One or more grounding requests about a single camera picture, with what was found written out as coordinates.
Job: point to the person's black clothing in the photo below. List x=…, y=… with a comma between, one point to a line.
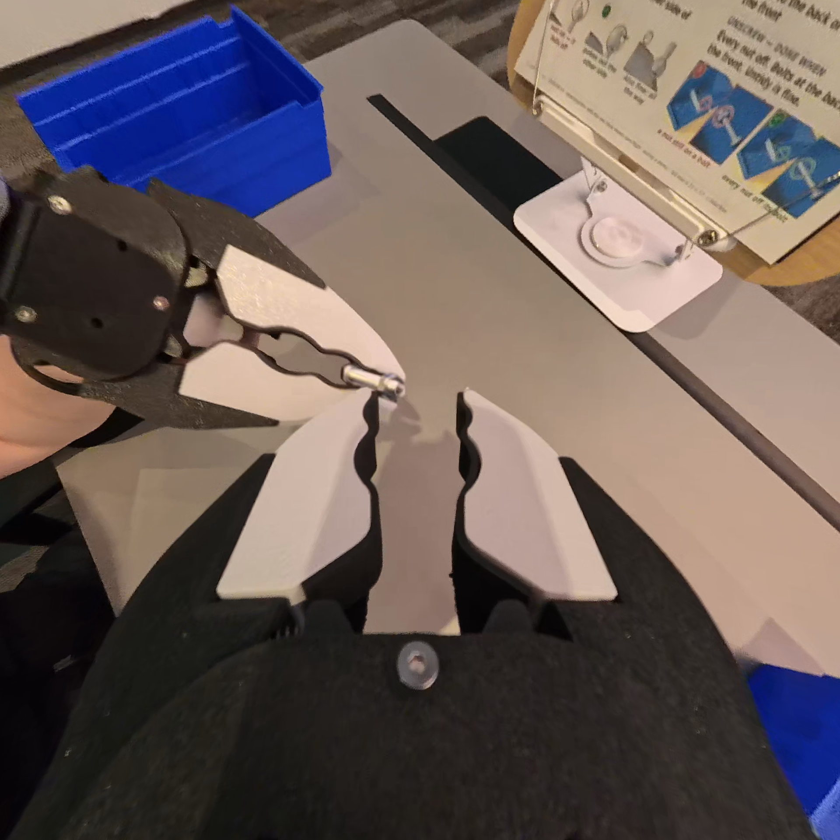
x=33, y=656

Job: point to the printed instruction sheet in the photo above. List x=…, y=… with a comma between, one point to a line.
x=689, y=85

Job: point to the instruction sheet on clipboard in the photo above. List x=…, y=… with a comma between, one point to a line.
x=800, y=269

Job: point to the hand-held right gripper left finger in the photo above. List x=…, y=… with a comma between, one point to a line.
x=302, y=518

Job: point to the person's left hand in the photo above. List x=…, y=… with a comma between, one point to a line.
x=33, y=413

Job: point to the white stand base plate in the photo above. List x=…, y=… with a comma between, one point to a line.
x=630, y=289

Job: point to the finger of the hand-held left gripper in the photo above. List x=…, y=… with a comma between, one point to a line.
x=243, y=380
x=295, y=302

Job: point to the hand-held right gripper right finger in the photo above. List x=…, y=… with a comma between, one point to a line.
x=525, y=518

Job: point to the blue plastic bin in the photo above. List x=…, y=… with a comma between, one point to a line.
x=787, y=722
x=184, y=111

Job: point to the grey desk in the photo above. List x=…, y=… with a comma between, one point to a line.
x=492, y=328

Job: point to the metal bolt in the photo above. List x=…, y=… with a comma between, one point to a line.
x=371, y=379

